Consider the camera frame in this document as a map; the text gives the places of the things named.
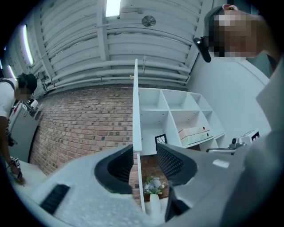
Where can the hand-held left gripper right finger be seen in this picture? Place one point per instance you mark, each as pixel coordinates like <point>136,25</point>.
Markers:
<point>199,177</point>

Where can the ceiling light panel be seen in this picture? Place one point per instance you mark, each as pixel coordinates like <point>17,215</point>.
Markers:
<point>27,44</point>
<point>112,7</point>
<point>12,71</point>

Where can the white upright support panel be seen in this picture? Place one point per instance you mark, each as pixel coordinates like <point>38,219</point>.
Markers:
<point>141,188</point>

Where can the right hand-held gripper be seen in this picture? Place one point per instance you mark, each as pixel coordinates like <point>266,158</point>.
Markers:
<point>248,137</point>

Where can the pale artificial flower bouquet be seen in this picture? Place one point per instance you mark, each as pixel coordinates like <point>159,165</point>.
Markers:
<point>155,184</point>

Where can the white cubby shelf unit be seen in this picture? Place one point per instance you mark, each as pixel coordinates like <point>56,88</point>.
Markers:
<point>153,99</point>

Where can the black head-mounted camera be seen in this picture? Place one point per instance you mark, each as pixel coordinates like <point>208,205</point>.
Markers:
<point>203,49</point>

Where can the white side table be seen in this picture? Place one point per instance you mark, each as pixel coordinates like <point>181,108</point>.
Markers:
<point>31,173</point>

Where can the white ceiling pipe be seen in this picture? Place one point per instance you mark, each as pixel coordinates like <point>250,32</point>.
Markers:
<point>99,79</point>
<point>99,64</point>

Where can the round metal ceiling fixture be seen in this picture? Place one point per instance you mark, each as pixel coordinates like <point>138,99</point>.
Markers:
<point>148,21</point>

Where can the white ceramic vase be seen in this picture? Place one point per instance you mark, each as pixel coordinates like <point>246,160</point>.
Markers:
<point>155,204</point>

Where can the person's head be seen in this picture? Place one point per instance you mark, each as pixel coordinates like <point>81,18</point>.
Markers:
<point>239,33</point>

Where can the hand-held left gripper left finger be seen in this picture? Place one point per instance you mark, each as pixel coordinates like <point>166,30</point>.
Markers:
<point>88,188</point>

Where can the white glass-panel cabinet door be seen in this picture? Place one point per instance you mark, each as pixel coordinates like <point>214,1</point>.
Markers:
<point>137,106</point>

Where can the black picture frame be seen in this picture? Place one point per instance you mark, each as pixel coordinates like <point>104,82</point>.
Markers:
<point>160,142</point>

